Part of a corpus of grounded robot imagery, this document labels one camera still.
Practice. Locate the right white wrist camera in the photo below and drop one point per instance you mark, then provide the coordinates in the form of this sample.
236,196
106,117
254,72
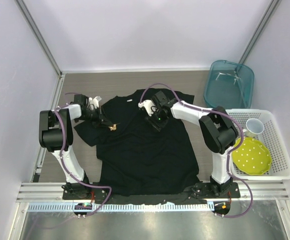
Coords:
148,106

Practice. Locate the yellow dotted plate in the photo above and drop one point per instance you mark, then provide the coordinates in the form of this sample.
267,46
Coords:
252,157

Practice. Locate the black t-shirt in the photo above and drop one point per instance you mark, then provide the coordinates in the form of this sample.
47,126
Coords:
137,159

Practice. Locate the white slotted cable duct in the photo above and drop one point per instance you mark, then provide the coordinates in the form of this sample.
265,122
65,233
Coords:
77,207

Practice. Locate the teal transparent plastic bin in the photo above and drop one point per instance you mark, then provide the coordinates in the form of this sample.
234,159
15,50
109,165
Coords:
229,85

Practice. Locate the red gold brooch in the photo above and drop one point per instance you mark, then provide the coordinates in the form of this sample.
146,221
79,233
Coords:
113,127

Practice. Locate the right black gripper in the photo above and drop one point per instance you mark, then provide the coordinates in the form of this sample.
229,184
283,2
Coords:
151,120

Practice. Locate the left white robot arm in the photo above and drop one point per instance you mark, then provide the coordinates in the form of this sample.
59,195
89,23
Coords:
56,136

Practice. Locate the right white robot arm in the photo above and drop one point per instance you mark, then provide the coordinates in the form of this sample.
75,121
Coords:
218,130

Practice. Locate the light blue mug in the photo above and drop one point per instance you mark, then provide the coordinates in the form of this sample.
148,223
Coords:
252,128

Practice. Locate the white perforated plastic basket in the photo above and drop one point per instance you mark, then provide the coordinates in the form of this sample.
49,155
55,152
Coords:
272,139

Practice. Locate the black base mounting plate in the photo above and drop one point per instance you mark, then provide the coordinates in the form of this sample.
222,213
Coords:
159,197

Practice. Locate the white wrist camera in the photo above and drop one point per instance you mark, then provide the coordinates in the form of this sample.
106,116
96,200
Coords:
148,106
93,103

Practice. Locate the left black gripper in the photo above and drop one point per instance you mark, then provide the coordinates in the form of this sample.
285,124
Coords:
102,118

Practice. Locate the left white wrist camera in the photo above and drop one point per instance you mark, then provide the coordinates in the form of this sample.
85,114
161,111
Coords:
93,103

